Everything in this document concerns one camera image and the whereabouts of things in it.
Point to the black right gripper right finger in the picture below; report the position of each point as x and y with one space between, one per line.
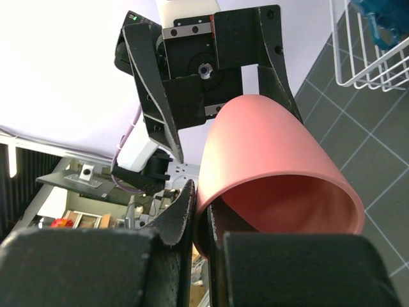
248 268

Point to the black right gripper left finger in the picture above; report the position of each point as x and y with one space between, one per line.
102 267

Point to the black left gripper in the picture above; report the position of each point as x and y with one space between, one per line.
205 56

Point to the pink cup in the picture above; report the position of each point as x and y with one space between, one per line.
267 167

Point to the blue mug white inside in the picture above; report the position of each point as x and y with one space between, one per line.
389 15

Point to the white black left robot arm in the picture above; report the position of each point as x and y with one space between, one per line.
141 162

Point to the black grid mat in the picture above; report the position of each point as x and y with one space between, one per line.
365 133

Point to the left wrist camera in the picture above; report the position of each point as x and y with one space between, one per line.
170 10

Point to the white wire dish rack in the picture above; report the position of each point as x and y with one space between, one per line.
358 62

